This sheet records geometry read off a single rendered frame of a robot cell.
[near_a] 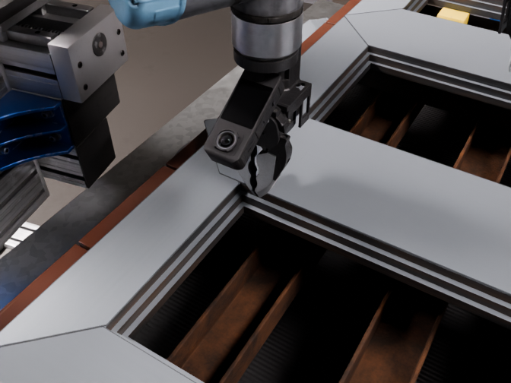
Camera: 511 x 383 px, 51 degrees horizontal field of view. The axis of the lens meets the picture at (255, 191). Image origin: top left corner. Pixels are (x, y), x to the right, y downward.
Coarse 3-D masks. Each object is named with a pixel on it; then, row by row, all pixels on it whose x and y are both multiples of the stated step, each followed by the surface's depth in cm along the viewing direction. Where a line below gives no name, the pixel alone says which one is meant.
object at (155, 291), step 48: (432, 0) 122; (480, 0) 118; (336, 96) 93; (480, 96) 94; (240, 192) 74; (192, 240) 67; (336, 240) 69; (144, 288) 61; (432, 288) 64; (480, 288) 62
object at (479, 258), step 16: (496, 192) 72; (480, 208) 70; (496, 208) 70; (480, 224) 68; (496, 224) 68; (480, 240) 66; (496, 240) 66; (464, 256) 64; (480, 256) 64; (496, 256) 64; (464, 272) 62; (480, 272) 62; (496, 272) 62; (496, 288) 61
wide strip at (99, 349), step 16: (64, 336) 56; (80, 336) 56; (96, 336) 56; (112, 336) 56; (0, 352) 55; (16, 352) 55; (32, 352) 55; (48, 352) 55; (64, 352) 55; (80, 352) 55; (96, 352) 55; (112, 352) 55; (128, 352) 55; (144, 352) 55; (0, 368) 54; (16, 368) 54; (32, 368) 54; (48, 368) 54; (64, 368) 54; (80, 368) 54; (96, 368) 54; (112, 368) 54; (128, 368) 54; (144, 368) 54; (160, 368) 54
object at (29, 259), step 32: (320, 0) 156; (224, 96) 120; (160, 128) 111; (192, 128) 111; (128, 160) 104; (160, 160) 104; (96, 192) 97; (128, 192) 97; (64, 224) 92; (96, 224) 92; (32, 256) 86; (0, 288) 82
